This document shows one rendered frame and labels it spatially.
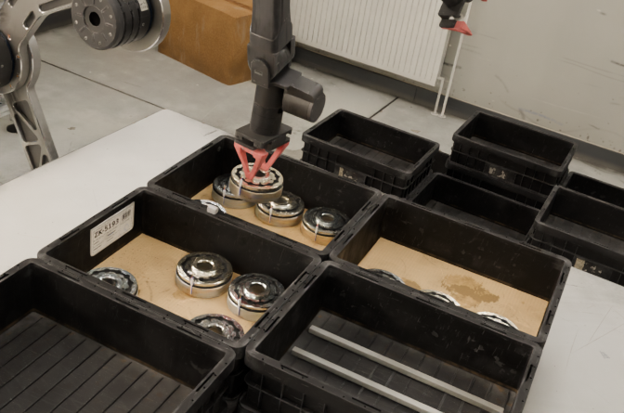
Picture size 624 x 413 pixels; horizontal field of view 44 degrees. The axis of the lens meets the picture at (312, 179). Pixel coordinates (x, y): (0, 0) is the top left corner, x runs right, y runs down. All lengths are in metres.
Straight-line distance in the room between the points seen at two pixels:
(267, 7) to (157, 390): 0.63
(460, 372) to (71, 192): 1.05
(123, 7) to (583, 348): 1.23
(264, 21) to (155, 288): 0.52
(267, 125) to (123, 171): 0.72
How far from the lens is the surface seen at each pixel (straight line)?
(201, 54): 4.52
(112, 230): 1.50
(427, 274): 1.60
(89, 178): 2.03
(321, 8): 4.62
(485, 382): 1.40
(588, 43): 4.29
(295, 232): 1.64
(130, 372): 1.29
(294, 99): 1.38
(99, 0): 1.77
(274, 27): 1.31
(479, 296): 1.59
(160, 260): 1.52
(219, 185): 1.72
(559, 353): 1.74
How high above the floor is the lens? 1.72
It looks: 29 degrees down
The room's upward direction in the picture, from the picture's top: 10 degrees clockwise
